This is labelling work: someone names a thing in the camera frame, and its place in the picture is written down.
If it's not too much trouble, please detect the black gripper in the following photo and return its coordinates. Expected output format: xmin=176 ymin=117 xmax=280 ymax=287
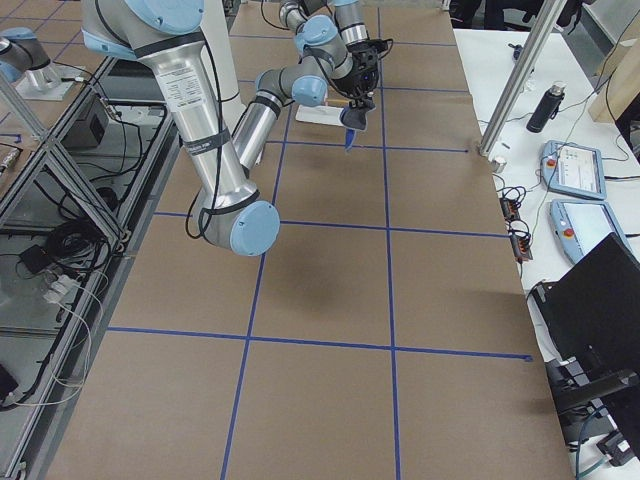
xmin=333 ymin=41 xmax=380 ymax=113

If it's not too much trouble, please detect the blue towel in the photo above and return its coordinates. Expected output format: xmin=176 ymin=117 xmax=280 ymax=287
xmin=340 ymin=106 xmax=371 ymax=151

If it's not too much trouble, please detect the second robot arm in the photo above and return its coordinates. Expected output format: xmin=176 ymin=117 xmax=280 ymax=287
xmin=1 ymin=27 xmax=72 ymax=101

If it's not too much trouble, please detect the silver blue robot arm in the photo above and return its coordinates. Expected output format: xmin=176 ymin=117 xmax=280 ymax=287
xmin=81 ymin=1 xmax=392 ymax=256

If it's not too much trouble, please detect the white wooden towel rack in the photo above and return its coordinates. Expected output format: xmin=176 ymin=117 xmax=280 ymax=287
xmin=295 ymin=99 xmax=349 ymax=126

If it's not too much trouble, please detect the black water bottle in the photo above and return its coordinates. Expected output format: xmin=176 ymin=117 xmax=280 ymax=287
xmin=526 ymin=81 xmax=566 ymax=133

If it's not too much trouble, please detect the orange black connector strip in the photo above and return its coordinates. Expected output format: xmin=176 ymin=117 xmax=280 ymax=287
xmin=499 ymin=197 xmax=533 ymax=264

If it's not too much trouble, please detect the far blue teach pendant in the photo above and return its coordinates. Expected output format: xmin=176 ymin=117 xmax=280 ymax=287
xmin=541 ymin=140 xmax=606 ymax=200

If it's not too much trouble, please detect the blue teach pendant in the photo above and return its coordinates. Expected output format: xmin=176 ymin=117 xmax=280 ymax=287
xmin=550 ymin=199 xmax=630 ymax=264
xmin=541 ymin=140 xmax=606 ymax=200

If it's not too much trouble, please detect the near blue teach pendant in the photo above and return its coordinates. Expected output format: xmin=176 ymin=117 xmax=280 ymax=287
xmin=550 ymin=199 xmax=630 ymax=264

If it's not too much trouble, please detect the black monitor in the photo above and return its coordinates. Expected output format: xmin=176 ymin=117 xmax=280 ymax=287
xmin=530 ymin=233 xmax=639 ymax=423

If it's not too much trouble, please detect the aluminium frame post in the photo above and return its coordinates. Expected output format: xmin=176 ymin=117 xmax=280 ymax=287
xmin=478 ymin=0 xmax=567 ymax=157

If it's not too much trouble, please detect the black box under frame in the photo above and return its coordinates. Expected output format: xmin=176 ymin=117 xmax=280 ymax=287
xmin=62 ymin=95 xmax=109 ymax=149

